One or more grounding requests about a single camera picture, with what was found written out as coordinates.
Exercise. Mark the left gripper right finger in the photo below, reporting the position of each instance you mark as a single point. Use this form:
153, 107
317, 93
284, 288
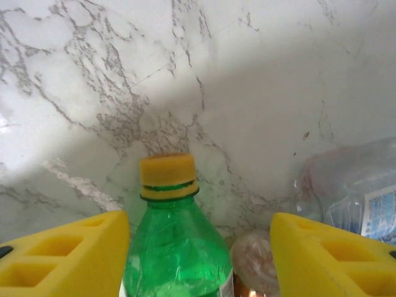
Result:
297, 247

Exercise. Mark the green bottle yellow cap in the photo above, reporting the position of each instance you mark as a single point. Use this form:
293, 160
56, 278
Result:
176, 247

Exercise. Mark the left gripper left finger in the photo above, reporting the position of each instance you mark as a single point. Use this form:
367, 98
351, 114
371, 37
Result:
102, 247

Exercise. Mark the crushed clear blue label bottle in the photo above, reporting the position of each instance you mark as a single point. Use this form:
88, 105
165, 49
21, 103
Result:
340, 191

